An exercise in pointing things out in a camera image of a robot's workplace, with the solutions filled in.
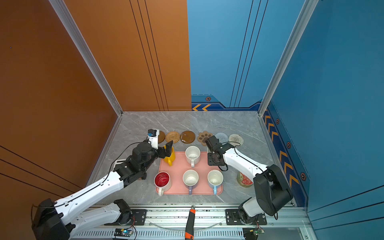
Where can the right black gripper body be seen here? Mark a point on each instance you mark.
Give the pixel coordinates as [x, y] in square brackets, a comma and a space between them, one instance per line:
[211, 160]

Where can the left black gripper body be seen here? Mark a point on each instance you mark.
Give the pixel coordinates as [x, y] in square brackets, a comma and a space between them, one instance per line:
[153, 157]

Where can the yellow mug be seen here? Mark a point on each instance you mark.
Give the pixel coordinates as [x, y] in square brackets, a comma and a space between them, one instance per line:
[169, 160]

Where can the dark brown round coaster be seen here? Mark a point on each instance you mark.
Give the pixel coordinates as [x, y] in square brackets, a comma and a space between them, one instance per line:
[161, 137]

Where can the woven rattan round coaster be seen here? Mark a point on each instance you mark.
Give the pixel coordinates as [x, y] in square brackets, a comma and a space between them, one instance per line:
[172, 136]

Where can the light blue woven coaster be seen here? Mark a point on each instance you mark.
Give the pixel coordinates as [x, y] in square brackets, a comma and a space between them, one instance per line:
[222, 138]

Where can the cork paw print coaster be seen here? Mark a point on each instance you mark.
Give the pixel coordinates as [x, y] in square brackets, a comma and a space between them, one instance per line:
[202, 137]

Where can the multicolour woven round coaster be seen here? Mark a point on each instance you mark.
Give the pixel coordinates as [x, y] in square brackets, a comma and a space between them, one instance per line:
[236, 140]

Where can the glossy brown round coaster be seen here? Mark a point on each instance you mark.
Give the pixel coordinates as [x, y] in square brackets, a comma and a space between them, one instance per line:
[187, 137]

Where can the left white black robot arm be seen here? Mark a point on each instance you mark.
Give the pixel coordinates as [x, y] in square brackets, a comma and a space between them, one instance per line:
[65, 218]

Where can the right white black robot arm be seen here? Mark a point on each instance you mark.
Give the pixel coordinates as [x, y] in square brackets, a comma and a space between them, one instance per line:
[271, 187]

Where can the pink plastic tray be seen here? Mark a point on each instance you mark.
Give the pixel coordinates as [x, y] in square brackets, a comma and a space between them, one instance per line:
[180, 165]

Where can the amber spice bottle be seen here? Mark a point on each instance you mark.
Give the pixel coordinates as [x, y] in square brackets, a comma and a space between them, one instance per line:
[143, 176]

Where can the white mug back middle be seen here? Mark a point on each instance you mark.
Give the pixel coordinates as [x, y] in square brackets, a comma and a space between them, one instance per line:
[193, 154]

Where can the red interior mug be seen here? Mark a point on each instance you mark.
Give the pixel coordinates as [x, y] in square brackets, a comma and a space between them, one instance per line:
[162, 182]

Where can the red round tin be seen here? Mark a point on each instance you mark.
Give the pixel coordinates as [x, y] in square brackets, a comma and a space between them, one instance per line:
[243, 180]

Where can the left green circuit board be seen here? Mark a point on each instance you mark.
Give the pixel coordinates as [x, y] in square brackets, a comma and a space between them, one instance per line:
[123, 234]

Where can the green circuit board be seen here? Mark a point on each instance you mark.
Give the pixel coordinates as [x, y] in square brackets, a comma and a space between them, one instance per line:
[252, 233]
[123, 234]

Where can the right green circuit board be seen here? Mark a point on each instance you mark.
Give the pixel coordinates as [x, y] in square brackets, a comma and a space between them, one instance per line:
[252, 233]

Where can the white mug blue handle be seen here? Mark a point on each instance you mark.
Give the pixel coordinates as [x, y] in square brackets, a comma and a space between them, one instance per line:
[215, 179]

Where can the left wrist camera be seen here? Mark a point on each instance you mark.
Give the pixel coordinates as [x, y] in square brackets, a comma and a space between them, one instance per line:
[153, 135]

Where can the white mug purple handle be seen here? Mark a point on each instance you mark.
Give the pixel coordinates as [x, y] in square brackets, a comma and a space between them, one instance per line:
[190, 180]

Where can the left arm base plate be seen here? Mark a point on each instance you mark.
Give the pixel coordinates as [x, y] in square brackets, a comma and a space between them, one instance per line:
[135, 217]

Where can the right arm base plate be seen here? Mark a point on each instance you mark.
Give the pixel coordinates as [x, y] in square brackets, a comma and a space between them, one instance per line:
[239, 217]

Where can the aluminium front rail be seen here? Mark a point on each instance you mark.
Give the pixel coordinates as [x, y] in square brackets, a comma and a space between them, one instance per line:
[168, 222]

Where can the orange black handled tool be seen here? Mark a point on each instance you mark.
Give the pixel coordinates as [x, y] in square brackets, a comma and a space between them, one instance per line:
[189, 231]

